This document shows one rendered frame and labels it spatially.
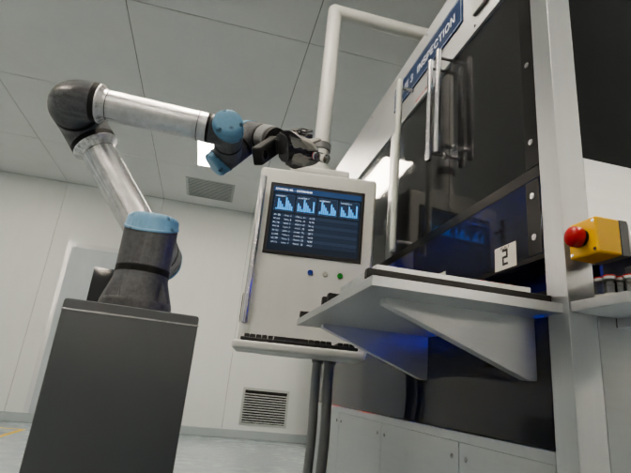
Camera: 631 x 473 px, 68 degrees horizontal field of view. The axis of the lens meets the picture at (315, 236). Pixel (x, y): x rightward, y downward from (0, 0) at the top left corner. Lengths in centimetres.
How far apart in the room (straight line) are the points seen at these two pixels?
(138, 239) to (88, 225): 572
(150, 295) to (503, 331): 74
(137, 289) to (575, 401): 87
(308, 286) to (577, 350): 110
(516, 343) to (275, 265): 107
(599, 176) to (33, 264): 635
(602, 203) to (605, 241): 18
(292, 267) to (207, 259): 468
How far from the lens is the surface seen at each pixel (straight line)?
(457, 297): 93
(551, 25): 136
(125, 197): 128
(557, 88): 126
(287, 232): 192
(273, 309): 185
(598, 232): 102
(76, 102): 128
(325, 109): 225
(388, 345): 149
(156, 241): 108
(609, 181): 123
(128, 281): 106
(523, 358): 110
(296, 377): 647
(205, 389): 635
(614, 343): 111
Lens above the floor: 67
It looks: 18 degrees up
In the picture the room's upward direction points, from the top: 6 degrees clockwise
